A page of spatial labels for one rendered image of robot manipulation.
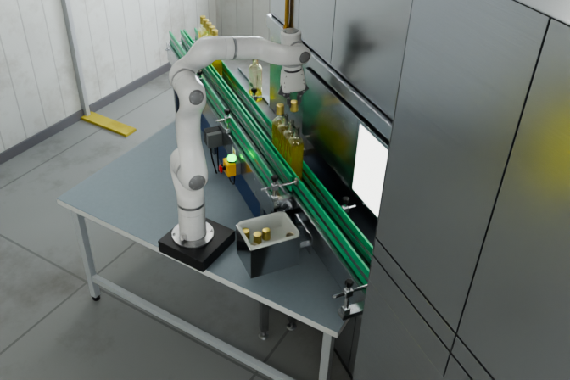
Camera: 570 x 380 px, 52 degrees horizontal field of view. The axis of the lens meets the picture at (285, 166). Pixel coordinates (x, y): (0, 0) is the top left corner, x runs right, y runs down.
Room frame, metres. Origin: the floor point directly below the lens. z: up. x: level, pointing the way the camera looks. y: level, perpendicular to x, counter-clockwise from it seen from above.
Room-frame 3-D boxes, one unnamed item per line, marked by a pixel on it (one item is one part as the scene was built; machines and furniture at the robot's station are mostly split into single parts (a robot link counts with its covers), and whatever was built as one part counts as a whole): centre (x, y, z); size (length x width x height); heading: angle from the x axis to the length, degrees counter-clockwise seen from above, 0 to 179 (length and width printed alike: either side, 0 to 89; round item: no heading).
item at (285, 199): (2.00, 0.00, 1.02); 0.09 x 0.04 x 0.07; 115
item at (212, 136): (2.60, 0.38, 0.96); 0.08 x 0.08 x 0.08; 25
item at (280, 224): (1.84, 0.06, 0.97); 0.22 x 0.17 x 0.09; 115
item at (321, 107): (1.97, -0.28, 1.32); 0.90 x 0.03 x 0.34; 25
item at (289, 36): (2.22, -0.01, 1.65); 0.09 x 0.08 x 0.13; 28
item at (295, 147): (2.16, -0.04, 1.16); 0.06 x 0.06 x 0.21; 24
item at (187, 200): (2.04, 0.42, 1.12); 0.19 x 0.12 x 0.24; 27
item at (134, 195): (2.59, 0.08, 0.73); 1.58 x 1.52 x 0.04; 60
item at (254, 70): (2.87, 0.18, 1.18); 0.06 x 0.06 x 0.26; 34
